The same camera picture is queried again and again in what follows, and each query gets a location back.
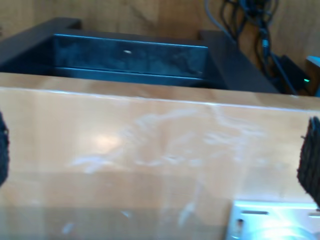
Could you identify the black rack frame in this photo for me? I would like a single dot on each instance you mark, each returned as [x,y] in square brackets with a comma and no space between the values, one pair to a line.
[237,70]

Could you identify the blue equipment chassis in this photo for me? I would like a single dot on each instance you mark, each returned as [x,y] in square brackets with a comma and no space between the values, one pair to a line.
[125,57]

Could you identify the silver metal plate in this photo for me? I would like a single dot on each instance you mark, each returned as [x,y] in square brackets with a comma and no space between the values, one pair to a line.
[262,225]

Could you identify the black power adapter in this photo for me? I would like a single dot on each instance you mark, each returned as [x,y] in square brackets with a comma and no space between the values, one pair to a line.
[292,72]

